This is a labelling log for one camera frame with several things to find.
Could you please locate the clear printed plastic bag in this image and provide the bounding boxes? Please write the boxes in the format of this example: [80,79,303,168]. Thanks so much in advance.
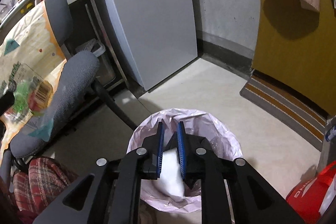
[1,61,57,141]

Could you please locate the plaid red trouser legs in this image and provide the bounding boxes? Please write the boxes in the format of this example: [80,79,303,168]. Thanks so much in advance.
[12,157,78,223]

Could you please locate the white sponge block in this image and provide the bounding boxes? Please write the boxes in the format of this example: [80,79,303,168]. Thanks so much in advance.
[155,148,185,202]

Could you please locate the red plastic bag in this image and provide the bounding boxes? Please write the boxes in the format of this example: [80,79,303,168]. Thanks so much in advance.
[286,161,335,223]

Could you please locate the grey refrigerator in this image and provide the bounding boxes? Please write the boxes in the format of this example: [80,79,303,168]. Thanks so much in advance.
[96,0,198,90]

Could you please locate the trash bin with pink liner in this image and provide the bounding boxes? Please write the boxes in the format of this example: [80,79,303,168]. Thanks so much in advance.
[127,108,243,213]

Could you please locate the grey office chair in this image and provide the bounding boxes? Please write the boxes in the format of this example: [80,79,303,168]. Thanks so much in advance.
[0,0,138,188]

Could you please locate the clear plastic storage box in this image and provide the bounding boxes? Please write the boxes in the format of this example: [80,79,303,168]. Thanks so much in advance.
[75,39,116,86]

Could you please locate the yellow striped orange-edged cloth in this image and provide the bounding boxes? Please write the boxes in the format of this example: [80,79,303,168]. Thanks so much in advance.
[1,2,67,152]

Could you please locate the mustard yellow door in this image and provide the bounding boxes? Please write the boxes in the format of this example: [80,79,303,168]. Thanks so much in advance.
[252,0,335,116]

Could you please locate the striped brown doormat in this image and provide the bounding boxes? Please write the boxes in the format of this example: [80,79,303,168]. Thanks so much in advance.
[240,71,327,151]

